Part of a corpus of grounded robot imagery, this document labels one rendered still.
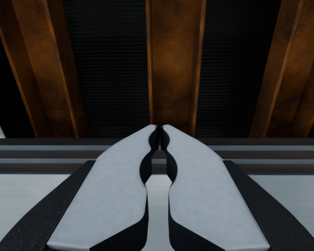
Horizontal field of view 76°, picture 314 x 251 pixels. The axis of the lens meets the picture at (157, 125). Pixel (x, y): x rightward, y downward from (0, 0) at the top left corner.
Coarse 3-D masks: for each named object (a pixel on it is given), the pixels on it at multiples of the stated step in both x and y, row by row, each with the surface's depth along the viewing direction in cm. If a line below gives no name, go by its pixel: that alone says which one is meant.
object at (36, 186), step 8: (24, 176) 22; (32, 176) 22; (40, 176) 22; (48, 176) 22; (56, 176) 22; (64, 176) 22; (24, 184) 23; (32, 184) 23; (40, 184) 23; (48, 184) 23; (56, 184) 23; (32, 192) 24; (40, 192) 24; (48, 192) 24; (32, 200) 24
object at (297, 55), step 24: (288, 0) 28; (312, 0) 30; (288, 24) 28; (312, 24) 31; (288, 48) 29; (312, 48) 33; (264, 72) 35; (288, 72) 35; (312, 72) 34; (264, 96) 35; (288, 96) 37; (312, 96) 34; (264, 120) 35; (288, 120) 39; (312, 120) 34
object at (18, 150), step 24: (0, 144) 25; (24, 144) 25; (48, 144) 25; (72, 144) 25; (96, 144) 25; (216, 144) 24; (240, 144) 24; (264, 144) 24; (288, 144) 24; (312, 144) 24; (0, 168) 23; (24, 168) 23; (48, 168) 23; (72, 168) 23; (240, 168) 22; (264, 168) 22; (288, 168) 22; (312, 168) 22
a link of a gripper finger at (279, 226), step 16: (224, 160) 9; (240, 176) 8; (240, 192) 7; (256, 192) 7; (256, 208) 7; (272, 208) 7; (272, 224) 6; (288, 224) 6; (272, 240) 6; (288, 240) 6; (304, 240) 6
